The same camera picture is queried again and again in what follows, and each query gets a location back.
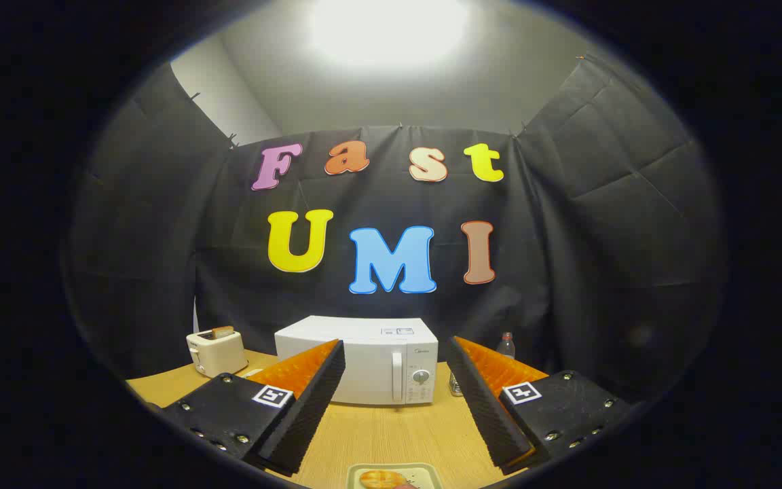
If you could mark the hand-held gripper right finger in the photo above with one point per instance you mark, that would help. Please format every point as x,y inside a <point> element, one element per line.
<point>489,407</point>

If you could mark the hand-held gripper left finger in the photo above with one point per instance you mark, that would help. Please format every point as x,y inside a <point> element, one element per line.
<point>309,401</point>

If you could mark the white microwave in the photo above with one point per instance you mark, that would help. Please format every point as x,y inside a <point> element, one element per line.
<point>377,360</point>

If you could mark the golden bread roll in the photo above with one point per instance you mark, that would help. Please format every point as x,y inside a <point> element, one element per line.
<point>381,479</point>

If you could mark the clear plastic water bottle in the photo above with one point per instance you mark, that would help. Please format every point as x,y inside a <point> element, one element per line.
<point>506,348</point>

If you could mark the pale square plate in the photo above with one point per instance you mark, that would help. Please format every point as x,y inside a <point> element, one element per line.
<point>428,475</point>

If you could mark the white toaster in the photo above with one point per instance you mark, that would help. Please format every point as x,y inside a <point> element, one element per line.
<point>218,353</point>

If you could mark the toast slice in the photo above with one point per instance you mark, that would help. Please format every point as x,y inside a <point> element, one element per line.
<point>222,331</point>

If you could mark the black backdrop cloth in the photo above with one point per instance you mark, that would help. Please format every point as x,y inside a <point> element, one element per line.
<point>554,272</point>

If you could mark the ceiling light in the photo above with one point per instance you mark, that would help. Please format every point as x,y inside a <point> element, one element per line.
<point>391,27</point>

